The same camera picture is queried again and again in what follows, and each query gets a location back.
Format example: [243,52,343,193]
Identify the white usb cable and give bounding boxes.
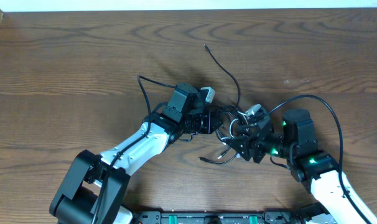
[218,110,250,159]

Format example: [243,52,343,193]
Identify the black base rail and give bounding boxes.
[114,202,336,224]

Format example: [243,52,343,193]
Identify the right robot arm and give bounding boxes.
[225,109,377,223]

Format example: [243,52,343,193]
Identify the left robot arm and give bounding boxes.
[49,83,221,223]

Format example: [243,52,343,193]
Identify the black usb cable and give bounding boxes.
[198,44,254,165]

